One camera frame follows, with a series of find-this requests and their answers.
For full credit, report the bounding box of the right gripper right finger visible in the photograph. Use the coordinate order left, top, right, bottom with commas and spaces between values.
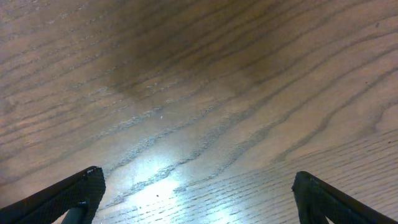
292, 171, 397, 224

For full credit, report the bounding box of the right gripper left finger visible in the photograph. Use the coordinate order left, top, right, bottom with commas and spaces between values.
1, 166, 106, 223

